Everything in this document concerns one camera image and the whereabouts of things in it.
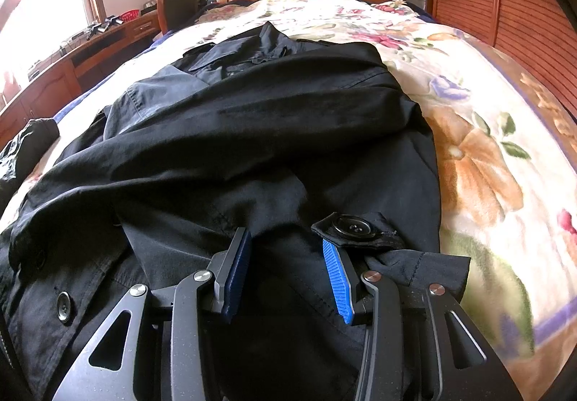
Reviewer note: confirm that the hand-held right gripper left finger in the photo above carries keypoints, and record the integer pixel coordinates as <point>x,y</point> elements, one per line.
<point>236,270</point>

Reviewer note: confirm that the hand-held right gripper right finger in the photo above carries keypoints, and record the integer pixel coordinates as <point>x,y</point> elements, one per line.
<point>338,279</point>

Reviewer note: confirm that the black buttoned coat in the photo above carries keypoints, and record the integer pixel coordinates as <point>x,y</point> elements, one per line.
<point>225,135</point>

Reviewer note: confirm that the floral blanket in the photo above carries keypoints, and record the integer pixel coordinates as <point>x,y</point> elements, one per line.
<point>473,157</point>

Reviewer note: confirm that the dark wrinkled garment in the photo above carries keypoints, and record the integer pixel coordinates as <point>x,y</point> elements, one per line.
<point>22,153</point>

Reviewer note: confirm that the long wooden desk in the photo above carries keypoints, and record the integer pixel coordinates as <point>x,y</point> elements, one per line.
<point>49,85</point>

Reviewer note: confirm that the wooden chair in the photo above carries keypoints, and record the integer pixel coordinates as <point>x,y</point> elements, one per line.
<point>180,4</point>

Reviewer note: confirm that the black devices on desk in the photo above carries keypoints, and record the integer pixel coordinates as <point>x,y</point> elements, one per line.
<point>104,27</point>

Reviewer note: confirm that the metal pot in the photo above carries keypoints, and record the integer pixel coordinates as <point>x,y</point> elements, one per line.
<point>150,4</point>

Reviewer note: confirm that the wooden slatted wardrobe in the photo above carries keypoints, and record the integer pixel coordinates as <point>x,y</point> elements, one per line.
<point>518,0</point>

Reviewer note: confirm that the window with wooden frame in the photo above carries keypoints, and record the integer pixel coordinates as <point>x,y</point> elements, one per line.
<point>45,0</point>

